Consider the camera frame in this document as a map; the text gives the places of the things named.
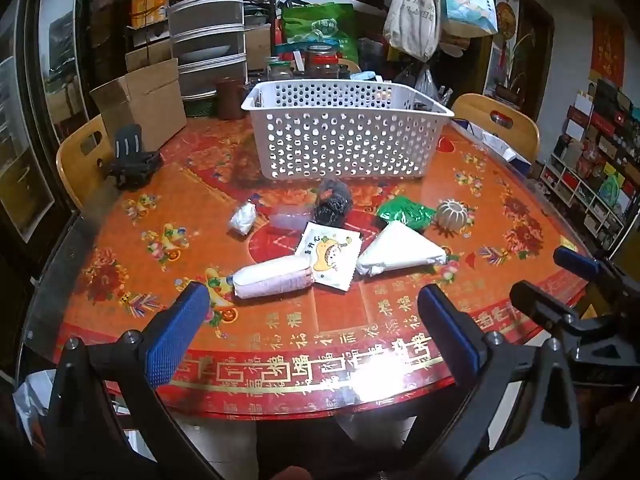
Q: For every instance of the black phone stand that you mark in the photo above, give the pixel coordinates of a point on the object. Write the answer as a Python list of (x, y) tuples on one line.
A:
[(132, 165)]

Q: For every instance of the white shelf unit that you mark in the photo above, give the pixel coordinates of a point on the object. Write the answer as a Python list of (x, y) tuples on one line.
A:
[(590, 180)]

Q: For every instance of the small white tissue packet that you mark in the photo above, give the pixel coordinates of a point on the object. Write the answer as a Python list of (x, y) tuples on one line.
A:
[(243, 218)]

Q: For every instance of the white canvas tote bag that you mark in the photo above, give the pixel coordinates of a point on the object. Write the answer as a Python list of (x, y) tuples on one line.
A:
[(412, 15)]

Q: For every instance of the yellow cartoon print packet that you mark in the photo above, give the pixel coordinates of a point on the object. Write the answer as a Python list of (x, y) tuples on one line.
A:
[(327, 255)]

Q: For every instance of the white blue box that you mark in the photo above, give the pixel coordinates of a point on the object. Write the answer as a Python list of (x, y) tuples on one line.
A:
[(505, 147)]

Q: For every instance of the green snack packet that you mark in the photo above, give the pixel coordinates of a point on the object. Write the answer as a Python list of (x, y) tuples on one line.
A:
[(405, 210)]

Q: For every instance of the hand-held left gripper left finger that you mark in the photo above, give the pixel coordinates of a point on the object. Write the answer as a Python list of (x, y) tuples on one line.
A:
[(175, 335)]

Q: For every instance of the round hanging ornament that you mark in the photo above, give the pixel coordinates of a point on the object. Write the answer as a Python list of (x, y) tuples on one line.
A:
[(505, 19)]

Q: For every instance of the green shopping bag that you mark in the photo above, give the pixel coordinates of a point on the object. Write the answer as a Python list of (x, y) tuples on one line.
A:
[(320, 25)]

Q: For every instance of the green plastic basket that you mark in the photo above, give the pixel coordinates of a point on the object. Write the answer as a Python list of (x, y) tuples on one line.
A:
[(200, 106)]

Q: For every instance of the wooden chair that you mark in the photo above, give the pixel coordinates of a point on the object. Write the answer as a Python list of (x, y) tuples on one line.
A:
[(480, 110), (75, 160)]

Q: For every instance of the brown mug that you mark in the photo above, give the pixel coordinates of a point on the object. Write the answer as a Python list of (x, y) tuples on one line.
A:
[(230, 100)]

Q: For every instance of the red wall poster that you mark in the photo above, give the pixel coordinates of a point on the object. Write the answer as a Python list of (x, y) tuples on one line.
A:
[(607, 50)]

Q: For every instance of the clear plastic bag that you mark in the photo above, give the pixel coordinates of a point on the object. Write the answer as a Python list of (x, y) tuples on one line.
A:
[(290, 218)]

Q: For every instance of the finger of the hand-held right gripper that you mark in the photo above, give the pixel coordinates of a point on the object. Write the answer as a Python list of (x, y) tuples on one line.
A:
[(537, 302), (575, 260)]

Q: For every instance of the grey plastic drawer tower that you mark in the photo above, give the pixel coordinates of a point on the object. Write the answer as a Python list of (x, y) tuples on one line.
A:
[(207, 25)]

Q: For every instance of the white plastic bag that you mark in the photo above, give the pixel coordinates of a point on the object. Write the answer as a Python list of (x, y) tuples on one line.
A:
[(32, 405)]

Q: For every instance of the white pink tissue roll pack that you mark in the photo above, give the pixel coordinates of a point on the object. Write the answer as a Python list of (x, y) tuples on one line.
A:
[(270, 277)]

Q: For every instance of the yellow box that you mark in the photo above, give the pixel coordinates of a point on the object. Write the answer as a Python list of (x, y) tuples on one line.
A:
[(149, 7)]

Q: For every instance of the grey fuzzy plush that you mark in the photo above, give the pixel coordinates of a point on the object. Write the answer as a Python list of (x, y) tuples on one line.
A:
[(332, 202)]

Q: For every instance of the open cardboard box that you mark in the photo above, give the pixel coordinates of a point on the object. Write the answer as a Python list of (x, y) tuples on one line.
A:
[(150, 100)]

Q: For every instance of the blue print tote bag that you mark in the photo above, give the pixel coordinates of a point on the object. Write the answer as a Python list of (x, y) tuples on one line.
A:
[(467, 5)]

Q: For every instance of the white perforated plastic basket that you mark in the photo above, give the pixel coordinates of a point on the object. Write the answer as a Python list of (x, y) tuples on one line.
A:
[(350, 135)]

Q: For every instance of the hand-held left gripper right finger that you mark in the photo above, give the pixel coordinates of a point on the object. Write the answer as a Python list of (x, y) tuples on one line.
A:
[(445, 330)]

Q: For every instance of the grey white ribbed ball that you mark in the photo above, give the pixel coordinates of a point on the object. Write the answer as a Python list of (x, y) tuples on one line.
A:
[(452, 215)]

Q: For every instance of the flat cardboard box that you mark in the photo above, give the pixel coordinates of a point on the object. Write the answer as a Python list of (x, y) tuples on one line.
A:
[(147, 55)]

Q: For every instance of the white triangular soft packet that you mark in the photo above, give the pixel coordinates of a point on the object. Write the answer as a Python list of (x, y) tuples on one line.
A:
[(395, 250)]

